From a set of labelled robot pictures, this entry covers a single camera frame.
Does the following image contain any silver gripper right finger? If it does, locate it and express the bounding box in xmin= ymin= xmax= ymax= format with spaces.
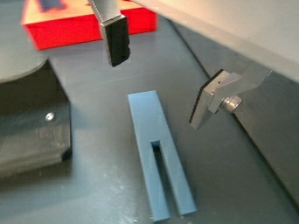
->
xmin=189 ymin=62 xmax=272 ymax=129

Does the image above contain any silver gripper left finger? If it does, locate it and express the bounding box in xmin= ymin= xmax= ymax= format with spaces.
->
xmin=87 ymin=0 xmax=130 ymax=67

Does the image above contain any red peg board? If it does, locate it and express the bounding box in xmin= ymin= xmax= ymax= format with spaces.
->
xmin=21 ymin=0 xmax=157 ymax=50

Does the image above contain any dark blue tall block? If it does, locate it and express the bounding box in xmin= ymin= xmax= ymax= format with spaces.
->
xmin=37 ymin=0 xmax=65 ymax=12

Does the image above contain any light blue double-square object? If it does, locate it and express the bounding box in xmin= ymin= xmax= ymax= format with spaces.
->
xmin=126 ymin=91 xmax=196 ymax=222

